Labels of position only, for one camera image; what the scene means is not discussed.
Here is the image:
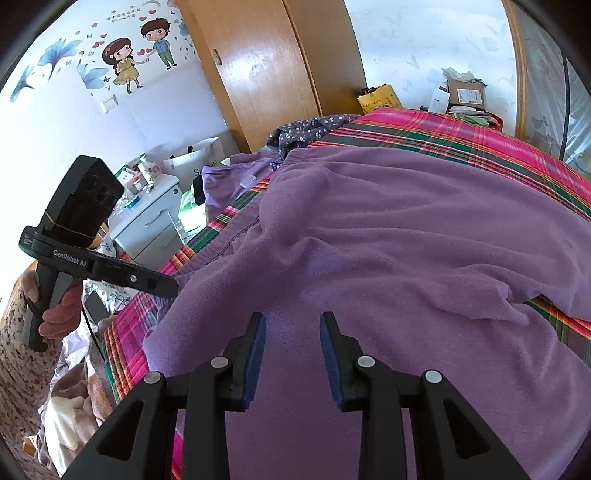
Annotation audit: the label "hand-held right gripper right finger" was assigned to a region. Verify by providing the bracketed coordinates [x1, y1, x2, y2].
[320, 311, 529, 480]

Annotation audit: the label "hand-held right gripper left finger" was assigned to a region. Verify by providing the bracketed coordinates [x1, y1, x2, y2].
[62, 312, 267, 480]

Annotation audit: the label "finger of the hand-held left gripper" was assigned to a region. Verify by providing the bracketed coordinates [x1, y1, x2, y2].
[91, 250, 180, 299]

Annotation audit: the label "purple fleece pants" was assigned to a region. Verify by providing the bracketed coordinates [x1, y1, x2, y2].
[143, 143, 591, 480]

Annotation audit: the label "person's left forearm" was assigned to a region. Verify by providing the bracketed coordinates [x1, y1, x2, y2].
[0, 277, 63, 444]

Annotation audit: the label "person's left hand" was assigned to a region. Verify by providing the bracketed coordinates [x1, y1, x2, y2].
[21, 269, 85, 341]

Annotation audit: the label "white nightstand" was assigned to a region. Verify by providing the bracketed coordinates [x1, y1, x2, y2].
[108, 173, 188, 264]

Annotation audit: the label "group of toiletry bottles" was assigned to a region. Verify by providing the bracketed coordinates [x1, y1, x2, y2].
[113, 154, 164, 208]

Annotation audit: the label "green plastic packet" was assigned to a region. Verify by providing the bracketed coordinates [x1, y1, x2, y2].
[179, 190, 206, 232]

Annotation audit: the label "white shopping bag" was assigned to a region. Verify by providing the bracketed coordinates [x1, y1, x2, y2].
[163, 136, 227, 195]

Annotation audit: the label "purple top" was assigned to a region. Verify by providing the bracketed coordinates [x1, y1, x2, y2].
[201, 152, 289, 222]

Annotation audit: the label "beige plush blanket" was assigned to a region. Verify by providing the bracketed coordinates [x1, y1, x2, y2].
[39, 323, 121, 476]

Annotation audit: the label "navy floral cloth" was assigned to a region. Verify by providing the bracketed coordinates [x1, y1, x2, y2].
[268, 113, 361, 160]

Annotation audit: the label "wooden wardrobe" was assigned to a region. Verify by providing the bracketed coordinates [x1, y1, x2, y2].
[178, 0, 370, 153]

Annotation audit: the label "pink plaid blanket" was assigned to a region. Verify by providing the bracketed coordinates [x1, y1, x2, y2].
[95, 108, 591, 480]

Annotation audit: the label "yellow box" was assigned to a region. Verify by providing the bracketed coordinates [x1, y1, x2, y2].
[356, 84, 400, 114]

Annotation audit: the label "small white carton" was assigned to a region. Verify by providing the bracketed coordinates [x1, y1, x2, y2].
[427, 88, 451, 114]

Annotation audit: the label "cardboard box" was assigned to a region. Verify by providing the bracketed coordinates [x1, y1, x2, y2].
[445, 79, 488, 110]

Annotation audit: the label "crumpled white plastic bag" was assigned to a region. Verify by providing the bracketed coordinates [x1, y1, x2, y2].
[441, 67, 483, 85]

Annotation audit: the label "clear plastic door curtain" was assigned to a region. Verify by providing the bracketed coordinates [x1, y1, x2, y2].
[515, 0, 591, 174]

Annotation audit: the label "black cable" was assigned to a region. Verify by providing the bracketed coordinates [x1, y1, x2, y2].
[81, 295, 109, 365]

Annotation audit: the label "cartoon wall sticker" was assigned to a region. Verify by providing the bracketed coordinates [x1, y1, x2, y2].
[9, 0, 199, 104]

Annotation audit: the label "wooden door frame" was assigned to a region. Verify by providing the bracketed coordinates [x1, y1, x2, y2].
[501, 0, 529, 141]

